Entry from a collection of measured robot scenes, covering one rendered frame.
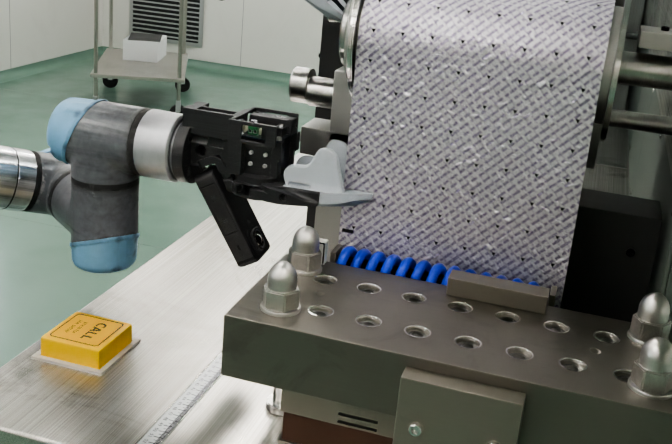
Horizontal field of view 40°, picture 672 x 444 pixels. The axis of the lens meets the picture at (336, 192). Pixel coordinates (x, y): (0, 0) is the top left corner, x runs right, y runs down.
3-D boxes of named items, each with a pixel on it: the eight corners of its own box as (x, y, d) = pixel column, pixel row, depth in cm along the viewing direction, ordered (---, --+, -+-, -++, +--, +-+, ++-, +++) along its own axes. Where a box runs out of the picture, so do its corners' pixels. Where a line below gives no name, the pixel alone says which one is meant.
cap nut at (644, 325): (627, 326, 85) (636, 281, 84) (668, 334, 84) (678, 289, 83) (627, 342, 82) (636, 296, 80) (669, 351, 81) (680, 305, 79)
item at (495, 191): (338, 257, 98) (354, 87, 92) (561, 301, 92) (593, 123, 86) (336, 259, 97) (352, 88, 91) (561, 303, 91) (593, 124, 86)
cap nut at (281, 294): (268, 296, 84) (271, 251, 83) (306, 304, 83) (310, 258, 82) (253, 311, 81) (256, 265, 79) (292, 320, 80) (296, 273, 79)
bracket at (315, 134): (296, 301, 114) (315, 58, 105) (345, 312, 113) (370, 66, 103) (282, 317, 110) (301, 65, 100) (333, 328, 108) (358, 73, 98)
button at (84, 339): (76, 329, 102) (76, 309, 101) (132, 342, 100) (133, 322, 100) (39, 357, 96) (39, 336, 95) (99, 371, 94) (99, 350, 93)
